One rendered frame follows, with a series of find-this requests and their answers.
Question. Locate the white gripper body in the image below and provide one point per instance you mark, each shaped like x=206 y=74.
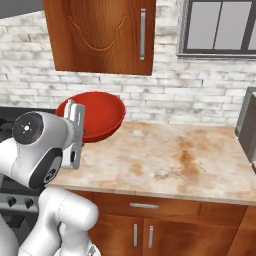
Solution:
x=77 y=133

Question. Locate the grey steel appliance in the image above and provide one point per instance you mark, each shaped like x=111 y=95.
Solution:
x=247 y=130

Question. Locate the dark framed window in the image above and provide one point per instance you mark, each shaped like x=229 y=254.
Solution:
x=220 y=26

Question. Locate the black stove knob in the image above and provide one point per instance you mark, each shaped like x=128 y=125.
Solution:
x=11 y=201
x=29 y=203

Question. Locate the black and steel stove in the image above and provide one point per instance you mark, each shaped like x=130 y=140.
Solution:
x=6 y=116

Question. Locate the wooden corner cupboard panel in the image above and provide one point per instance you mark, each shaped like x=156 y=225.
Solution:
x=245 y=235

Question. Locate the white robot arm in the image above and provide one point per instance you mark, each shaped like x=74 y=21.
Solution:
x=33 y=156

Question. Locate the wooden base cupboard door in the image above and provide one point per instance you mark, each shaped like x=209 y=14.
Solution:
x=193 y=236
x=113 y=235

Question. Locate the grey range hood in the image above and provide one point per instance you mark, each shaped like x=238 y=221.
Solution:
x=16 y=6

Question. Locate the narrow wooden drawer front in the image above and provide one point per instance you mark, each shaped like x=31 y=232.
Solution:
x=223 y=210

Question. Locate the wooden wall cupboard door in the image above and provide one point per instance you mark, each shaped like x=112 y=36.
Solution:
x=96 y=36

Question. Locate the red bowl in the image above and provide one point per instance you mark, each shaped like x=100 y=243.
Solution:
x=100 y=115

